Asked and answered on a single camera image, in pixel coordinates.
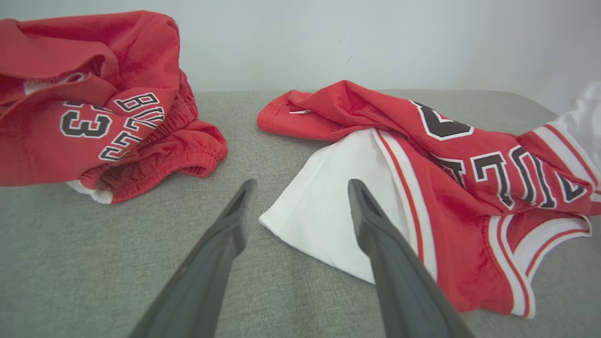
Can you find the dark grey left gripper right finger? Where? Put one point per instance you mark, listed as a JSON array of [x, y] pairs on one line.
[[399, 281]]

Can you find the red Bulls basketball shorts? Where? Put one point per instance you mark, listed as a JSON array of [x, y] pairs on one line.
[[94, 56]]

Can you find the grey fabric sofa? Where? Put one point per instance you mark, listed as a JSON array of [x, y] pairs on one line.
[[94, 263]]

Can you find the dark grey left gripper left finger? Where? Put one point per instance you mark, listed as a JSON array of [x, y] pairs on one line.
[[211, 263]]

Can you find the red Bulls jersey white sleeves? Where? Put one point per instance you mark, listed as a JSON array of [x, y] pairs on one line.
[[450, 225]]

